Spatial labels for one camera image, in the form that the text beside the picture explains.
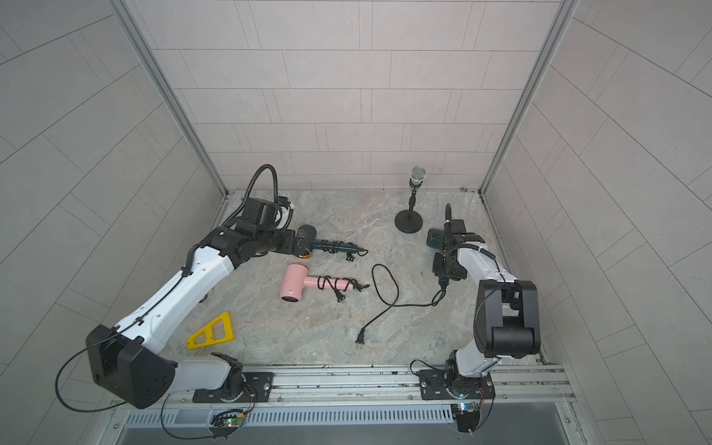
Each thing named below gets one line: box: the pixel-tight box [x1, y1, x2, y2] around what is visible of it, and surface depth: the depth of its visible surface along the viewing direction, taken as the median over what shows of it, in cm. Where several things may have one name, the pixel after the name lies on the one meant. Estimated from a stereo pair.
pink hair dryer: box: [279, 263, 356, 304], surface depth 88 cm
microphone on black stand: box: [394, 165, 427, 234], surface depth 107 cm
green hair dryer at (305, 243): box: [293, 224, 365, 259], surface depth 97 cm
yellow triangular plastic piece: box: [186, 310, 236, 351], surface depth 80 cm
